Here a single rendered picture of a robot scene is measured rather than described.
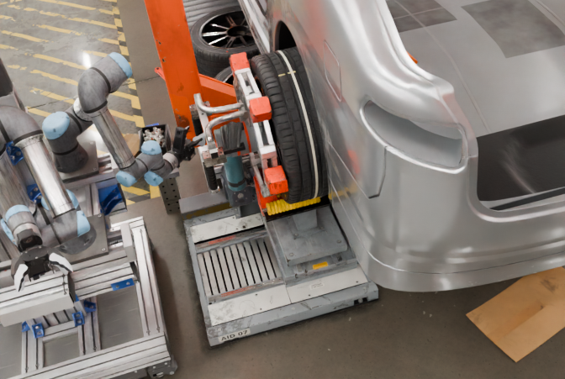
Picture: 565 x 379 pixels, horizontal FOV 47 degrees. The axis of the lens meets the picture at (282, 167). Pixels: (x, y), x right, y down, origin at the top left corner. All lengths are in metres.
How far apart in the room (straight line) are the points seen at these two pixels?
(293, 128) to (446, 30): 0.94
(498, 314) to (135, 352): 1.64
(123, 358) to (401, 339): 1.24
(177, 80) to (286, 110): 0.76
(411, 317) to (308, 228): 0.64
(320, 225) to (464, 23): 1.17
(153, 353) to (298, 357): 0.65
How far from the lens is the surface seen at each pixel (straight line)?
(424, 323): 3.19
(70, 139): 2.91
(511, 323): 3.23
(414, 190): 1.87
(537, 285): 3.39
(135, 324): 3.09
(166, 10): 2.96
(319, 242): 3.20
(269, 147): 2.57
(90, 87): 2.53
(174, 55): 3.07
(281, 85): 2.59
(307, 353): 3.10
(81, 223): 2.22
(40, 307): 2.64
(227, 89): 3.31
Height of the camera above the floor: 2.60
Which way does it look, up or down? 41 degrees down
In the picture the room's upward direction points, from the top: 8 degrees counter-clockwise
